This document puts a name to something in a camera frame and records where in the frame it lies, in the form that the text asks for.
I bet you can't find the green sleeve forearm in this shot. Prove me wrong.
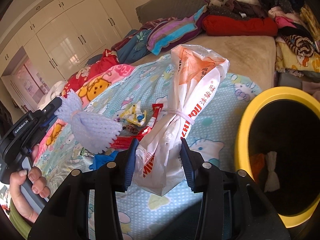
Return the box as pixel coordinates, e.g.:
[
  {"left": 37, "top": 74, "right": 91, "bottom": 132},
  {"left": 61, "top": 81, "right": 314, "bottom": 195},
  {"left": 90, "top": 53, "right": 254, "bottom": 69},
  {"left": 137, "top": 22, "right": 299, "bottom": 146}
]
[{"left": 9, "top": 200, "right": 31, "bottom": 239}]

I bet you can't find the white orange plastic bag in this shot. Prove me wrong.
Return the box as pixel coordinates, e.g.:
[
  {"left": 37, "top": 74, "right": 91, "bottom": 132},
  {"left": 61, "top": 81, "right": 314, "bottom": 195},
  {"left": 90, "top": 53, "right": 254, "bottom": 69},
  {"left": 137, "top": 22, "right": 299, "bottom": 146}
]
[{"left": 133, "top": 44, "right": 230, "bottom": 196}]

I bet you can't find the yellow rimmed black trash bin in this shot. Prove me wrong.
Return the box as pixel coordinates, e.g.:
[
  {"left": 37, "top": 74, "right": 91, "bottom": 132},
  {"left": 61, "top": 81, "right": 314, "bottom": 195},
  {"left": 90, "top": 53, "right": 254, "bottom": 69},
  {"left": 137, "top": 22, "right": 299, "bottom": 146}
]
[{"left": 234, "top": 87, "right": 319, "bottom": 228}]

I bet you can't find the yellow cartoon blanket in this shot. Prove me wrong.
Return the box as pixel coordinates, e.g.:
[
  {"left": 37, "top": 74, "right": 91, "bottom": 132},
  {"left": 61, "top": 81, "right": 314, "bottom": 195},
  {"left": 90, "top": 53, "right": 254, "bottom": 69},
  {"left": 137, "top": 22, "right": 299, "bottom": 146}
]
[{"left": 272, "top": 3, "right": 319, "bottom": 73}]

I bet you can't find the dark foil candy wrapper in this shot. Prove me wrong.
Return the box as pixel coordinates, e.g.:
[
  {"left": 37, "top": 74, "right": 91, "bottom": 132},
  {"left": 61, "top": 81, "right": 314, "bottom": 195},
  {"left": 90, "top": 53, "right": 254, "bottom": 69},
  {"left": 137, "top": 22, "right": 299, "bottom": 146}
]
[{"left": 123, "top": 124, "right": 139, "bottom": 134}]

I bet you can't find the red folded cushion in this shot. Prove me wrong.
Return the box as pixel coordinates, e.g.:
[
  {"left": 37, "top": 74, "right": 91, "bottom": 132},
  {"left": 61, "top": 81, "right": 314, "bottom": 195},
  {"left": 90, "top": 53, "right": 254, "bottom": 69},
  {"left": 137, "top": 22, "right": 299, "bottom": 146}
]
[{"left": 202, "top": 15, "right": 278, "bottom": 37}]

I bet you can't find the red crumpled wrapper in bin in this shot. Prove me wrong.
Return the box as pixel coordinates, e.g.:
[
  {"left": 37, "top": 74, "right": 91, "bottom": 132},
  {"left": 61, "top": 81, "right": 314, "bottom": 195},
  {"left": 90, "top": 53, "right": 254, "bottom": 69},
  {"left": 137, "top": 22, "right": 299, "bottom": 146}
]
[{"left": 249, "top": 153, "right": 265, "bottom": 179}]

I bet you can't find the red snack stick wrapper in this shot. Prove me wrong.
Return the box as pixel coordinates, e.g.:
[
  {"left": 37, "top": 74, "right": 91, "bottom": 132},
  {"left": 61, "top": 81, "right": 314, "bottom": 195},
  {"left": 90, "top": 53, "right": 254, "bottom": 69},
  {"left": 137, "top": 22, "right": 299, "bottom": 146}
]
[{"left": 110, "top": 103, "right": 163, "bottom": 150}]

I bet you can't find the grey upholstered headboard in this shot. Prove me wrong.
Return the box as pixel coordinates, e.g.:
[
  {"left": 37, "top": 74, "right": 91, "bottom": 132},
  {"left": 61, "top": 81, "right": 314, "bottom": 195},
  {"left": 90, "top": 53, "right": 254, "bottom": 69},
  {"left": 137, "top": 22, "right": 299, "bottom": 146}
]
[{"left": 136, "top": 0, "right": 209, "bottom": 24}]

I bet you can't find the light blue Hello Kitty blanket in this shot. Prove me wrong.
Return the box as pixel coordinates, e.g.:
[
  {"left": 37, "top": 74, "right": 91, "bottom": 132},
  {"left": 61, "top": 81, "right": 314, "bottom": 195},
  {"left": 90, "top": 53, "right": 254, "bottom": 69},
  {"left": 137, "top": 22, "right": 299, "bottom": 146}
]
[{"left": 32, "top": 54, "right": 262, "bottom": 240}]

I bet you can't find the blue plastic wrapper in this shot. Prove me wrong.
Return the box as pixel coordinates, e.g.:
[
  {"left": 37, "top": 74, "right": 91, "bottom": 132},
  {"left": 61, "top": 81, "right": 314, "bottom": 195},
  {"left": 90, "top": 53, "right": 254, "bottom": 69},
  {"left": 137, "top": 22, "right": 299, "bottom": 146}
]
[{"left": 88, "top": 151, "right": 118, "bottom": 170}]

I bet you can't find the white glossy wardrobe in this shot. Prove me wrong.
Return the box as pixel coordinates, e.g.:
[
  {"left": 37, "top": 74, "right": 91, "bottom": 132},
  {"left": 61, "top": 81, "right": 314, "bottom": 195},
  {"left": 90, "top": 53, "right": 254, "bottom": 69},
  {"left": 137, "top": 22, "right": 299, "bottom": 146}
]
[{"left": 1, "top": 0, "right": 131, "bottom": 84}]

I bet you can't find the pink yellow bear blanket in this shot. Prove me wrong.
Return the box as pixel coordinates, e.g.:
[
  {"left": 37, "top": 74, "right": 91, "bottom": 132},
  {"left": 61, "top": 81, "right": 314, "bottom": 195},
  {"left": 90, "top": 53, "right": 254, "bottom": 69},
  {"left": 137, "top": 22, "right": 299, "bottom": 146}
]
[{"left": 34, "top": 64, "right": 135, "bottom": 165}]

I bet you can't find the white foam net in bin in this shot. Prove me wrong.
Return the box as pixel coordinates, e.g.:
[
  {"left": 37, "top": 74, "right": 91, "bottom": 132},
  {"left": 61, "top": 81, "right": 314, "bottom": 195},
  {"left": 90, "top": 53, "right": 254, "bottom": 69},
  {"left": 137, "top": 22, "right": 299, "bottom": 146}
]
[{"left": 264, "top": 151, "right": 280, "bottom": 192}]

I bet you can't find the purple blue striped blanket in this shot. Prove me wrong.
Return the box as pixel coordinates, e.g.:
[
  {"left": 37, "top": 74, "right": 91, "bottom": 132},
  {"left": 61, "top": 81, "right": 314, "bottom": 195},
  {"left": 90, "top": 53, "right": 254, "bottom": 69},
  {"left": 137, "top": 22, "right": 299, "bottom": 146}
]
[{"left": 146, "top": 5, "right": 208, "bottom": 55}]

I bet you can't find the yellow white snack wrapper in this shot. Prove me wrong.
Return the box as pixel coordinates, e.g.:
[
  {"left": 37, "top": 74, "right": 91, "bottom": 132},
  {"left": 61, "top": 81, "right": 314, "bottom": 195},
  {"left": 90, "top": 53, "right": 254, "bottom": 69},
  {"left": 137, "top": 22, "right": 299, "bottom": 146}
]
[{"left": 120, "top": 101, "right": 147, "bottom": 127}]

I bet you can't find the person's left hand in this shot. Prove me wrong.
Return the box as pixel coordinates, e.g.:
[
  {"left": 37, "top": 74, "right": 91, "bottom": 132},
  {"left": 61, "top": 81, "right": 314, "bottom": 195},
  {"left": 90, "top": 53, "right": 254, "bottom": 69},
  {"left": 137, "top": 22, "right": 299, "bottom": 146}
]
[{"left": 9, "top": 144, "right": 51, "bottom": 224}]

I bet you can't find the red floral quilt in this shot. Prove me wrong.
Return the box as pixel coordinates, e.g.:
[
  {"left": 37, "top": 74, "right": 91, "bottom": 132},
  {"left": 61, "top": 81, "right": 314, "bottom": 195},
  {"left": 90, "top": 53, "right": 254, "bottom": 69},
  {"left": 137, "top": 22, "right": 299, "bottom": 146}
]
[{"left": 61, "top": 49, "right": 119, "bottom": 97}]

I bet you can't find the dark blue leaf quilt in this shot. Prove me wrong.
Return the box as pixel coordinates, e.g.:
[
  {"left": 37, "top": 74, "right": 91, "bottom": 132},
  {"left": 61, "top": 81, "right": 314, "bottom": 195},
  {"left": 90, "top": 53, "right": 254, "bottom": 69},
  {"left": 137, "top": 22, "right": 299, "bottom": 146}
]
[{"left": 87, "top": 29, "right": 154, "bottom": 65}]

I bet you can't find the white foam net wrapper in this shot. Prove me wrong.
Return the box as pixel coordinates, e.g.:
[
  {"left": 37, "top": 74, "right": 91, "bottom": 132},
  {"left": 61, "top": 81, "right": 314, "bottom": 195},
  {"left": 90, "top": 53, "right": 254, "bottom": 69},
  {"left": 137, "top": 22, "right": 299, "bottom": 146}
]
[{"left": 54, "top": 90, "right": 123, "bottom": 154}]

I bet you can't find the beige bed sheet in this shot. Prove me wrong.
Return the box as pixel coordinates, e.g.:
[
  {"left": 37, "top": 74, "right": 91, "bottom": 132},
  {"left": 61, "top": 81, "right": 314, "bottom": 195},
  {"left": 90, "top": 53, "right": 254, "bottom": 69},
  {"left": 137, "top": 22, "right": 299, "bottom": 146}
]
[{"left": 130, "top": 33, "right": 277, "bottom": 92}]

